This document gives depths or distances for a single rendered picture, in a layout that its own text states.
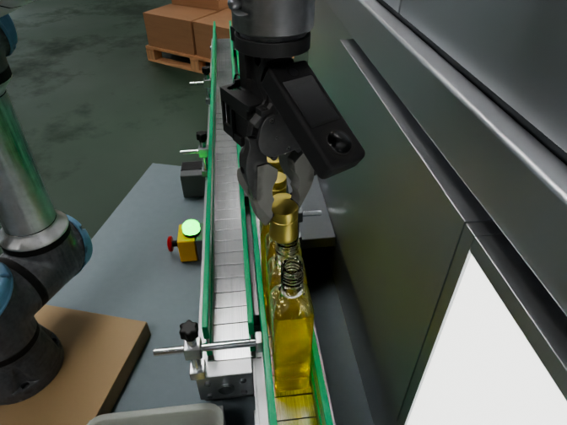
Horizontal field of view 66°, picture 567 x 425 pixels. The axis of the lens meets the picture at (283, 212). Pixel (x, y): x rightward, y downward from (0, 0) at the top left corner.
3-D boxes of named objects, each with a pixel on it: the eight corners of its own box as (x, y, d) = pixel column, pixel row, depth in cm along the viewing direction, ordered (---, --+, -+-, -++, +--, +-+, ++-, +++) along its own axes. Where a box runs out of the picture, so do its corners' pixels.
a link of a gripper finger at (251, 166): (270, 185, 50) (280, 114, 45) (278, 193, 49) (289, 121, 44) (234, 194, 47) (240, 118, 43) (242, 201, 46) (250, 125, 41)
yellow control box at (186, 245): (208, 261, 111) (205, 239, 106) (179, 264, 110) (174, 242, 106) (208, 243, 116) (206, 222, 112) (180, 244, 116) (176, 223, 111)
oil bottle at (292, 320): (310, 389, 70) (315, 303, 57) (275, 393, 70) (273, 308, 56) (304, 358, 75) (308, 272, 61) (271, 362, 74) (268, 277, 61)
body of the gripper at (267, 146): (278, 121, 53) (277, 14, 45) (321, 150, 47) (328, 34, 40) (221, 137, 49) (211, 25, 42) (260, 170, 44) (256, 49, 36)
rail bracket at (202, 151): (212, 180, 118) (206, 136, 109) (184, 181, 117) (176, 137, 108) (212, 171, 121) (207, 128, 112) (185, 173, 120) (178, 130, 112)
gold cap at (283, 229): (304, 237, 53) (305, 208, 50) (279, 248, 51) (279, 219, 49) (287, 222, 55) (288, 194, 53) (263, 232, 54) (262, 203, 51)
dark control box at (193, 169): (210, 197, 132) (207, 174, 127) (183, 199, 131) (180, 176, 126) (210, 182, 139) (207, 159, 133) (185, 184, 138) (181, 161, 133)
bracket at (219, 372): (255, 397, 76) (253, 376, 72) (200, 403, 75) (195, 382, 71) (253, 379, 79) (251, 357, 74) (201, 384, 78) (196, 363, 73)
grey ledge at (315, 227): (333, 266, 105) (337, 231, 98) (297, 269, 104) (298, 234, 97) (286, 100, 178) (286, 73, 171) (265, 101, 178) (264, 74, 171)
